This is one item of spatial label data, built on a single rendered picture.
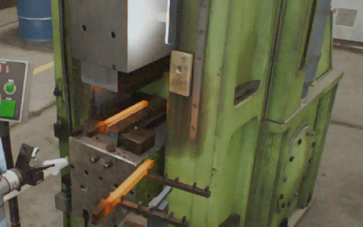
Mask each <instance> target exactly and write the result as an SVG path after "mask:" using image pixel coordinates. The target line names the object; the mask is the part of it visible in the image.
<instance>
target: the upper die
mask: <svg viewBox="0 0 363 227"><path fill-rule="evenodd" d="M170 56H171V55H168V56H166V57H164V58H161V59H158V60H156V61H153V62H151V63H150V64H148V65H144V66H143V67H141V68H139V69H136V70H134V71H132V72H129V73H123V72H121V71H117V70H116V68H115V69H110V68H106V67H104V66H100V65H96V64H92V63H90V62H86V60H85V61H81V76H82V81H83V82H85V83H88V84H92V85H95V86H98V87H102V88H105V89H108V90H111V91H115V92H119V91H122V90H124V89H126V88H128V87H130V86H132V85H134V84H137V83H138V82H140V81H142V80H145V79H147V78H149V77H151V76H153V75H155V74H157V73H159V72H162V71H164V70H166V69H169V68H170Z"/></svg>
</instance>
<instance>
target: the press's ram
mask: <svg viewBox="0 0 363 227"><path fill-rule="evenodd" d="M69 5H70V25H71V45H72V58H75V59H79V60H81V61H85V60H86V62H90V63H92V64H96V65H100V66H104V67H106V68H110V69H115V68H116V70H117V71H121V72H123V73H129V72H132V71H134V70H136V69H139V68H141V67H143V66H144V65H148V64H150V63H151V62H153V61H156V60H158V59H161V58H164V57H166V56H168V55H170V54H171V46H167V45H165V43H166V42H167V27H168V11H169V0H69Z"/></svg>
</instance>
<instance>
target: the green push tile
mask: <svg viewBox="0 0 363 227"><path fill-rule="evenodd" d="M0 103H1V106H0V116H3V117H15V111H16V105H17V102H16V101H9V100H0Z"/></svg>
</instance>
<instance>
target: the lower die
mask: <svg viewBox="0 0 363 227"><path fill-rule="evenodd" d="M152 96H154V97H157V98H158V99H155V100H154V101H153V102H150V103H148V104H146V105H145V106H143V107H141V108H139V109H137V110H136V111H134V112H132V113H130V114H128V115H127V116H125V117H122V118H121V119H119V120H118V121H115V122H113V123H112V124H110V125H108V132H102V133H100V134H98V135H97V136H95V137H93V138H92V139H95V140H98V141H101V142H103V143H107V144H109V145H113V146H114V147H116V148H118V147H120V146H121V145H123V144H124V143H119V139H120V138H121V137H122V126H121V125H118V127H117V124H122V125H123V126H124V135H125V134H127V133H128V123H127V122H126V121H125V122H124V123H123V121H124V120H127V121H129V122H130V131H132V130H134V127H135V120H134V118H135V119H136V127H138V126H139V125H140V123H141V117H140V116H139V115H138V114H141V115H142V118H143V120H142V123H144V122H146V112H145V111H143V113H141V111H142V110H146V109H147V107H152V105H153V104H157V105H158V106H159V113H161V112H167V111H168V100H166V99H163V98H162V97H161V96H157V95H147V94H144V95H141V94H136V95H133V96H132V97H130V98H128V99H125V100H124V101H122V102H120V103H119V104H118V103H117V104H116V105H114V106H111V107H110V108H108V109H107V110H103V111H102V112H101V113H98V114H96V115H95V116H93V117H90V118H88V119H87V120H85V121H83V134H84V135H85V136H86V135H87V132H86V130H87V129H88V128H90V127H92V126H94V125H96V124H97V123H98V121H105V120H107V119H109V118H110V117H112V116H114V115H116V114H118V113H120V112H122V111H123V110H126V109H127V108H129V107H131V106H134V105H135V104H136V103H138V102H141V101H143V100H144V101H145V100H147V99H148V98H150V97H152ZM152 108H153V110H154V117H155V116H157V106H156V105H154V107H152ZM146 111H147V113H148V120H149V119H151V117H152V109H151V108H149V109H148V110H146ZM136 114H137V116H135V115H136ZM130 117H134V118H131V120H129V118H130ZM96 137H98V139H96Z"/></svg>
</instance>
